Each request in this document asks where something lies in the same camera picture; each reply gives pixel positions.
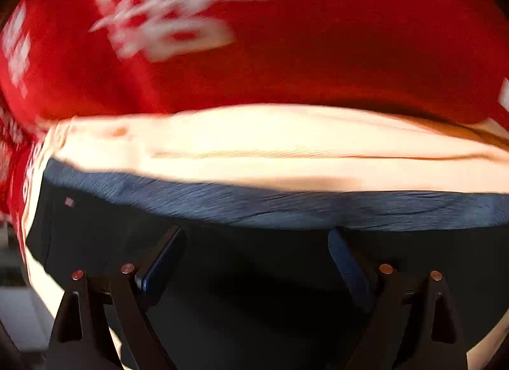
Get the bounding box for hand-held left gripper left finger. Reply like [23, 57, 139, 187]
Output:
[48, 225, 187, 370]

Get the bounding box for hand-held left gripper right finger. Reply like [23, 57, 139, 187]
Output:
[327, 227, 470, 370]

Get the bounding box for black pants with grey waistband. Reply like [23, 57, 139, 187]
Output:
[24, 157, 509, 370]

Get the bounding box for cream cloth cover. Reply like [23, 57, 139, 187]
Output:
[16, 103, 509, 370]

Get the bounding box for red printed blanket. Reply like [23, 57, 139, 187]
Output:
[0, 0, 509, 235]

